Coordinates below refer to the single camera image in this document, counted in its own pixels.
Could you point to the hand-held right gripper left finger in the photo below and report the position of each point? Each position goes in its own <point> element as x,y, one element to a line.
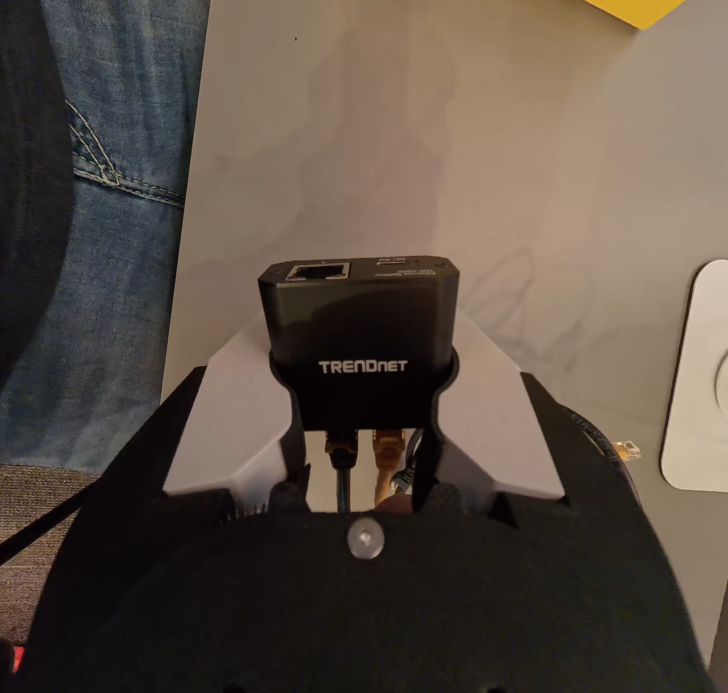
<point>227,420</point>

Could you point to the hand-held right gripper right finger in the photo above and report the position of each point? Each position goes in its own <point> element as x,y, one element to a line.
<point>489,420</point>

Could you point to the black network switch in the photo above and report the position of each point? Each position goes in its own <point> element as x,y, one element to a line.
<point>352,318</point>

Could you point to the person's blue jeans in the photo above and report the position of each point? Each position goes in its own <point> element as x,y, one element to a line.
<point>131,249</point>

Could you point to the grey fabric chair seat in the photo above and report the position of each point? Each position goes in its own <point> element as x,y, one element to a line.
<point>34,488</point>

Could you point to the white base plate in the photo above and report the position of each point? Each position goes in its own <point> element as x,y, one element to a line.
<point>699,392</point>

